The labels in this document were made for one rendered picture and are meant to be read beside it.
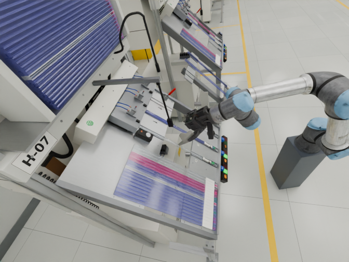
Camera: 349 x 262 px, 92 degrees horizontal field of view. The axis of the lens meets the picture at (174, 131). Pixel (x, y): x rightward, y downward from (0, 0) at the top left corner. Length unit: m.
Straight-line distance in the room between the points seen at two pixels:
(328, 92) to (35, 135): 1.04
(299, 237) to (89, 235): 1.78
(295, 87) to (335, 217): 1.28
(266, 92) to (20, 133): 0.89
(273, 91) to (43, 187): 0.93
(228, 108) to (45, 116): 0.57
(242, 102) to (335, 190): 1.55
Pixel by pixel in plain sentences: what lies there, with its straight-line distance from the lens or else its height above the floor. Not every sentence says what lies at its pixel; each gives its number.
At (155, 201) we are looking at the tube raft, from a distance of 0.77.
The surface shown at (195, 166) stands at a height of 0.82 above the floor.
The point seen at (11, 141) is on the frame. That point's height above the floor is 1.39.
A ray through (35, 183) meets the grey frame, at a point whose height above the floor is 1.27.
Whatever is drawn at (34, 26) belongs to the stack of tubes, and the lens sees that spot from 0.61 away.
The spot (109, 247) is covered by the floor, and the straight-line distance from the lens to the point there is 1.90.
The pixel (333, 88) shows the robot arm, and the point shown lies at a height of 1.15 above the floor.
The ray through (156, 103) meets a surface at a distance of 1.02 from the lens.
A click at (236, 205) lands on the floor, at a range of 1.75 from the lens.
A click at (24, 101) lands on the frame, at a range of 0.56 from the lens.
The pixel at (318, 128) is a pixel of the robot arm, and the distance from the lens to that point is 1.30.
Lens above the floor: 1.66
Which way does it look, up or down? 48 degrees down
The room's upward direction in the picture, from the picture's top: 16 degrees counter-clockwise
